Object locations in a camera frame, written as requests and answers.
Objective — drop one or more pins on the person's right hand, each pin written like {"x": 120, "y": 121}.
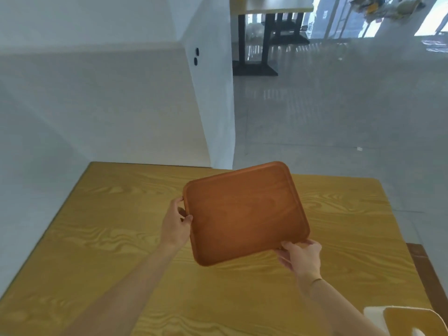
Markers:
{"x": 305, "y": 260}

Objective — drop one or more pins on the person's left hand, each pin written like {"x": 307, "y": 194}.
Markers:
{"x": 173, "y": 230}

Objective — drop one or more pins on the person's left thumb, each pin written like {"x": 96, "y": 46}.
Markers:
{"x": 188, "y": 223}

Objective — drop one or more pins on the person's right thumb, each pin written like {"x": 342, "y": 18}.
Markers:
{"x": 289, "y": 245}

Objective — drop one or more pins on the brown wooden tray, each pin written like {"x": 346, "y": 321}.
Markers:
{"x": 245, "y": 213}

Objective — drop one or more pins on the person's right forearm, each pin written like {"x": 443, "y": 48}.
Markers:
{"x": 337, "y": 307}

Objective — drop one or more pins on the person's left forearm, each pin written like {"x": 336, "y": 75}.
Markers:
{"x": 117, "y": 297}

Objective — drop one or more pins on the wooden dining table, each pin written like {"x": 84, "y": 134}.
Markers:
{"x": 105, "y": 248}

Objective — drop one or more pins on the yellow wooden chair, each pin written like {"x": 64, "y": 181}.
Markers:
{"x": 407, "y": 321}

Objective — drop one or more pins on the table with black legs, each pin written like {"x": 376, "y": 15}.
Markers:
{"x": 260, "y": 34}

